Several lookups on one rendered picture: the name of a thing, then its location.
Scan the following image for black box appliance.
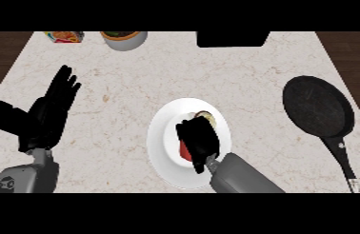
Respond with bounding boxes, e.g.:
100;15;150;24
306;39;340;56
194;30;271;49

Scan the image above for colourful snack packet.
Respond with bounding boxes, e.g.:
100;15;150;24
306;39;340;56
44;30;85;44

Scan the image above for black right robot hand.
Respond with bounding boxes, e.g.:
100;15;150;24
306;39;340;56
174;115;222;175

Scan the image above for red bell pepper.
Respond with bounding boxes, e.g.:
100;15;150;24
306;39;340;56
178;140;194;163

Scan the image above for black frying pan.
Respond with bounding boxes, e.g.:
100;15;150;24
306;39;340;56
281;75;360;193

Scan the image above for grey pot with orange rim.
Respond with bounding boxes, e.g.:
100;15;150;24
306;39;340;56
100;30;148;52

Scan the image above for white round plate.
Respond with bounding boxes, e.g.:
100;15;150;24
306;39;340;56
145;97;233;190

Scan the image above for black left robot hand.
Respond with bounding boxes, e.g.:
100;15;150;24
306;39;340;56
0;64;82;153

